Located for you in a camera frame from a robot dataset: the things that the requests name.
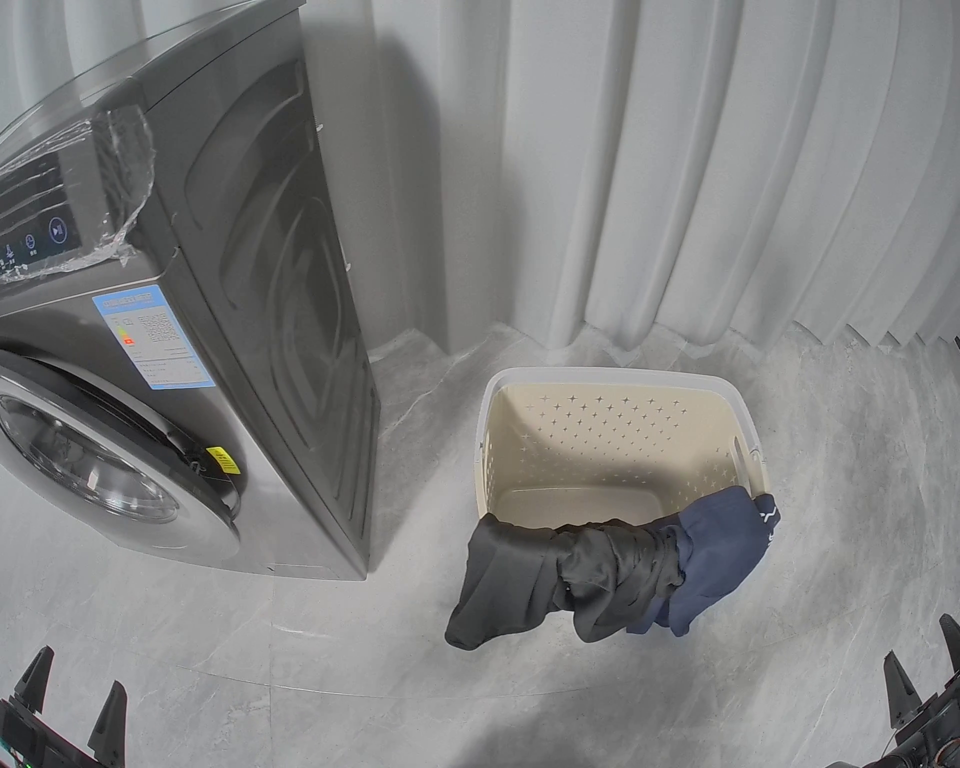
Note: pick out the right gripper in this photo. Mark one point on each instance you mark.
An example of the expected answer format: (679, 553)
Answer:
(934, 724)

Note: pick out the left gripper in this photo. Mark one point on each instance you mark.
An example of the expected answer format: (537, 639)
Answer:
(37, 739)

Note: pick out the cream laundry basket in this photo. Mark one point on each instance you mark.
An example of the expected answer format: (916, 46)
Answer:
(600, 442)

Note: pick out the grey washing machine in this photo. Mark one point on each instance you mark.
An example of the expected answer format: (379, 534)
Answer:
(225, 300)

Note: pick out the dark blue garment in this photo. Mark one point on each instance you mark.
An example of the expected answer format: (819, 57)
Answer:
(720, 547)

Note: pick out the black garment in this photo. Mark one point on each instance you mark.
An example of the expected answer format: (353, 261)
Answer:
(525, 570)

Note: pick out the white curtain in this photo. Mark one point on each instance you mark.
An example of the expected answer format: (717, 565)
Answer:
(675, 165)

